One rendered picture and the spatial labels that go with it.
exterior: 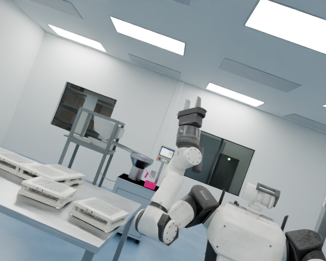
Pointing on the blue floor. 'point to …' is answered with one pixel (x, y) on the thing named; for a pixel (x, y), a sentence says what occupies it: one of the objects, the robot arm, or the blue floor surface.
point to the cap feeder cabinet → (130, 193)
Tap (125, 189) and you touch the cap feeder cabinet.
